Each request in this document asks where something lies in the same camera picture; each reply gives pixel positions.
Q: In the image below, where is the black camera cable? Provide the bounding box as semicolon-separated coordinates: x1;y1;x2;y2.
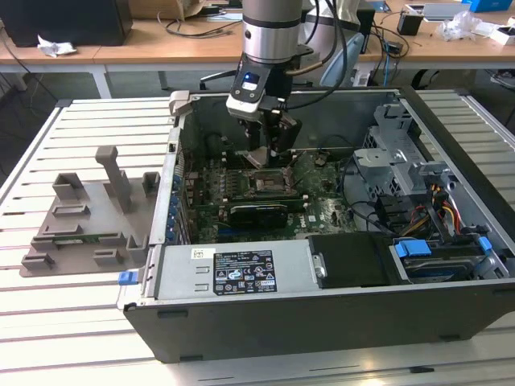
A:
287;0;348;112

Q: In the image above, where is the CPU socket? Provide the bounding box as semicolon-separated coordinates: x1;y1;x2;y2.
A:
245;166;294;197

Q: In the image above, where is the small black open box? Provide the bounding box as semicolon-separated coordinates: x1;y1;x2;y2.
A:
397;10;425;37

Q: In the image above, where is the blue box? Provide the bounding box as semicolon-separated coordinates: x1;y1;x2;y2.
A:
460;0;515;14

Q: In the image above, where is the black graphics card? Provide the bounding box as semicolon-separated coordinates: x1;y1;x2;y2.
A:
229;202;290;232

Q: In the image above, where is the blue hanging cable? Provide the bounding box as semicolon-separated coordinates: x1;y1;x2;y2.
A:
382;51;394;88

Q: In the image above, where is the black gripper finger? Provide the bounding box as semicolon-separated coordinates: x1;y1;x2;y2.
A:
239;117;266;154
265;107;303;167

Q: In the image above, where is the crumpled white paper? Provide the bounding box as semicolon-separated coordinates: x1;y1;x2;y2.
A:
36;33;78;59

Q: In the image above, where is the metal socket cover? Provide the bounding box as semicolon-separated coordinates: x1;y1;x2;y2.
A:
282;160;302;185

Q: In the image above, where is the silver metal drive cage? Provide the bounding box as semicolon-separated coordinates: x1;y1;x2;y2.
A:
352;102;448;199

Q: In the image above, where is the yellow red wire bundle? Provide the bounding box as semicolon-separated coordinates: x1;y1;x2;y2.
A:
428;183;463;239

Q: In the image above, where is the clear plastic bag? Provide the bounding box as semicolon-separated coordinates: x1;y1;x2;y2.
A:
437;10;491;42

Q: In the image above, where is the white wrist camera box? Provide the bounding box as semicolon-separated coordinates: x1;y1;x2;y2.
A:
225;67;274;121

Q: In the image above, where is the wooden desk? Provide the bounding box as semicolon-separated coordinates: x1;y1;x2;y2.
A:
0;0;515;101

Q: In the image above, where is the black grey PC case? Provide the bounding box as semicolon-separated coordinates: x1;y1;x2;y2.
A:
116;84;515;365

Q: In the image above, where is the hard disk blue carrier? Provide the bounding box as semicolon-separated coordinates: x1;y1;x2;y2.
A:
388;236;494;285

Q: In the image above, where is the grey flat tray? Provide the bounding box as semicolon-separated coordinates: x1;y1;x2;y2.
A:
405;2;472;22

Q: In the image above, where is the green RAM stick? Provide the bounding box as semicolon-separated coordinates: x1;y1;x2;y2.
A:
51;234;101;245

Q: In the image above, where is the black plastic shroud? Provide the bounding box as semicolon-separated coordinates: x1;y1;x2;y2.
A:
307;232;398;291

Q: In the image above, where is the large black box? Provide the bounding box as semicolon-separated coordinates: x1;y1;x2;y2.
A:
0;0;134;48

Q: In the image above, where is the green motherboard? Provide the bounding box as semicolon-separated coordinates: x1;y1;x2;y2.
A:
176;149;362;245

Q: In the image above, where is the grey plastic case handle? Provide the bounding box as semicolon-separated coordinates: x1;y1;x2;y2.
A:
167;89;195;118

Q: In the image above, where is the silver CPU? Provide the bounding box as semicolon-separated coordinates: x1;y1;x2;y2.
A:
240;146;270;169

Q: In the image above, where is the grey parts rack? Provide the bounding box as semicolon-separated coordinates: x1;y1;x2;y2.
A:
18;145;161;279

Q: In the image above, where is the black wire connector block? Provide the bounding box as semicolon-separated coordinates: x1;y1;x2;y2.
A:
374;194;408;227

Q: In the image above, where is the silver power supply unit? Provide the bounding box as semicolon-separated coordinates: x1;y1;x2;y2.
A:
154;240;319;302

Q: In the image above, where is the small white labelled box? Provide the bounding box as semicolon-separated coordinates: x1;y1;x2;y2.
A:
352;68;372;88

